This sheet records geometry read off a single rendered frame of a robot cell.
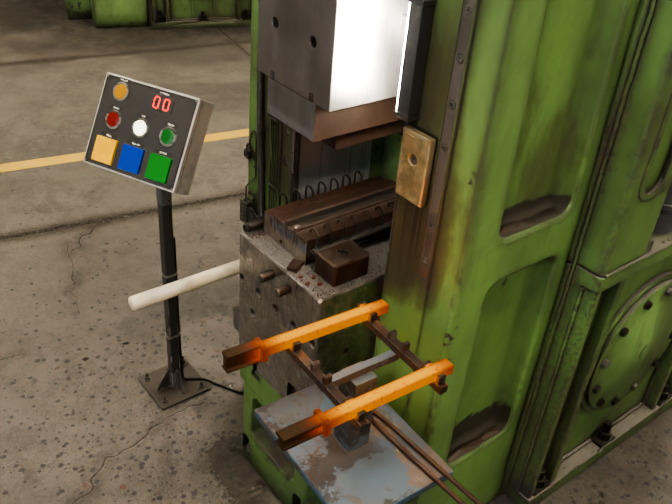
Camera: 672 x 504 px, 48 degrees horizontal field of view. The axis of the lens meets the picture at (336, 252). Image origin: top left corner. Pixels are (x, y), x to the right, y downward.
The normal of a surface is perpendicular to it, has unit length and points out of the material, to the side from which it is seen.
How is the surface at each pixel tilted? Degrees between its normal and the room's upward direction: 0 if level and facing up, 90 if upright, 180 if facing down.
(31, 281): 0
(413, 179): 90
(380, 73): 90
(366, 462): 0
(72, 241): 0
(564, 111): 89
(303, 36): 90
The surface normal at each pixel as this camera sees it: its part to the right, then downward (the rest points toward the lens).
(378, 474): 0.07, -0.83
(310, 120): -0.79, 0.29
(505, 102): 0.61, 0.46
